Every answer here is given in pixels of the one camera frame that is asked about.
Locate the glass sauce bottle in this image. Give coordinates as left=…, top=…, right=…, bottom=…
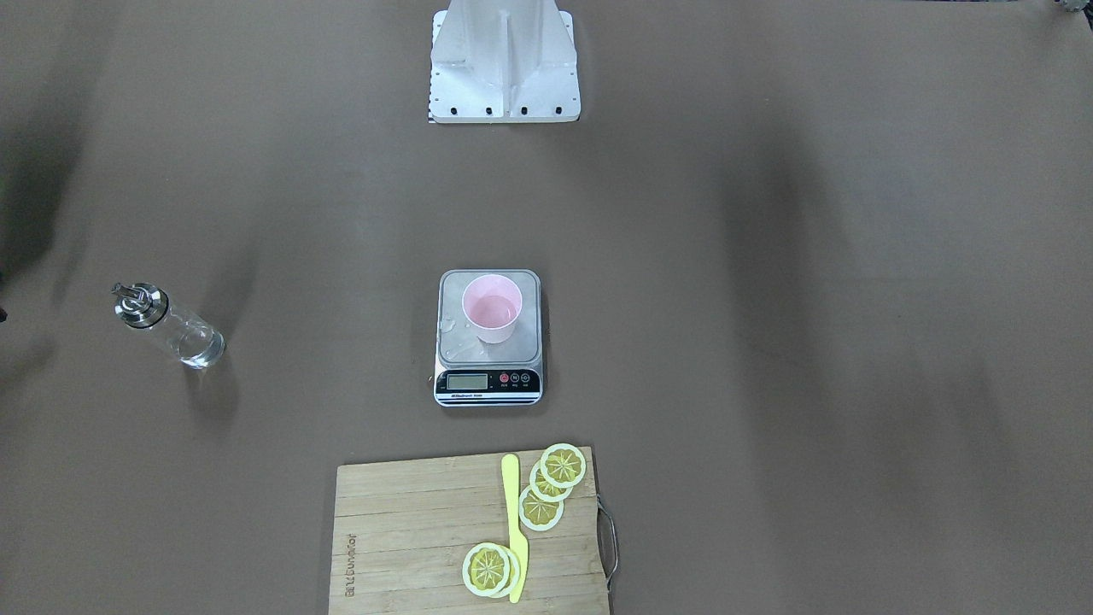
left=111, top=283, right=226, bottom=370

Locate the lemon slice pair under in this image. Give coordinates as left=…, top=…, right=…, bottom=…
left=491, top=546, right=522, bottom=599

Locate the lemon slice middle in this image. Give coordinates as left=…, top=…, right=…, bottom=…
left=529, top=462, right=573, bottom=502

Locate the silver electronic kitchen scale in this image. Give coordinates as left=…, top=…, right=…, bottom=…
left=433, top=268, right=547, bottom=407

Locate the yellow plastic knife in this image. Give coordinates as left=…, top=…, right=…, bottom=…
left=500, top=453, right=529, bottom=604

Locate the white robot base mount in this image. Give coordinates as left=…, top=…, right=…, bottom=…
left=427, top=1, right=581, bottom=125

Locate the bamboo cutting board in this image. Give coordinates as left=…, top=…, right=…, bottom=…
left=328, top=447, right=612, bottom=614

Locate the lemon slice back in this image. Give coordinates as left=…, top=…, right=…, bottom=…
left=540, top=442, right=588, bottom=489

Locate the lemon slice front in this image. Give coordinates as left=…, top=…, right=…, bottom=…
left=517, top=486, right=565, bottom=532

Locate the lemon slice pair top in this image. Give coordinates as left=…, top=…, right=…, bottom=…
left=461, top=542, right=509, bottom=598

